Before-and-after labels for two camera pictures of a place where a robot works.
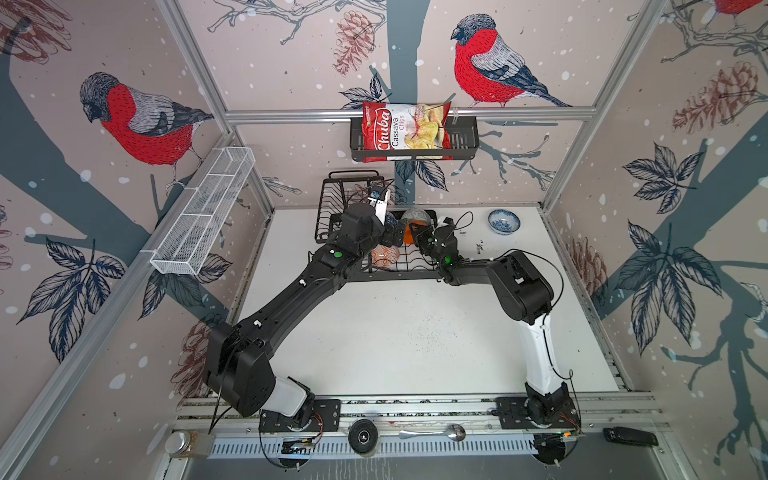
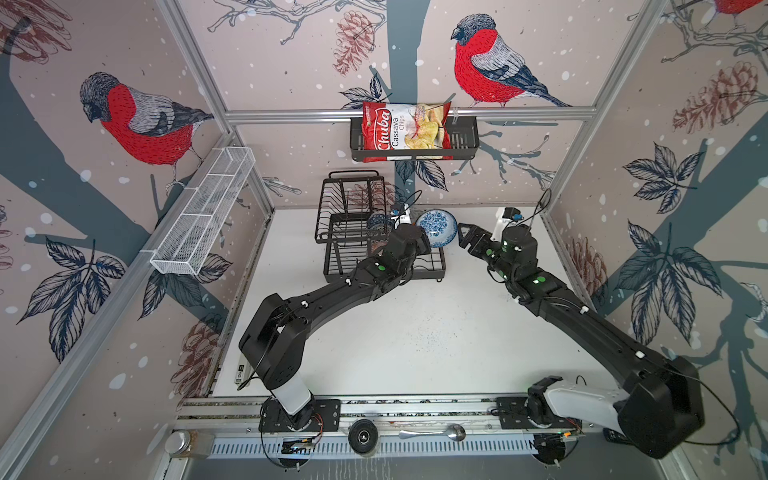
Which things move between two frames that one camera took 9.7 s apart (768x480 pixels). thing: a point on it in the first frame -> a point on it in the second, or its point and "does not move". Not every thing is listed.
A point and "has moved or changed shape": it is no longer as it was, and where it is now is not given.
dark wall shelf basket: x=464 y=142 does not move
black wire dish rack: x=400 y=258 does not move
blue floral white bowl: x=503 y=222 has moved or changed shape
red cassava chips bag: x=393 y=125 does not move
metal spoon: x=455 y=432 does not move
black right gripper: x=423 y=234 -> x=483 y=238
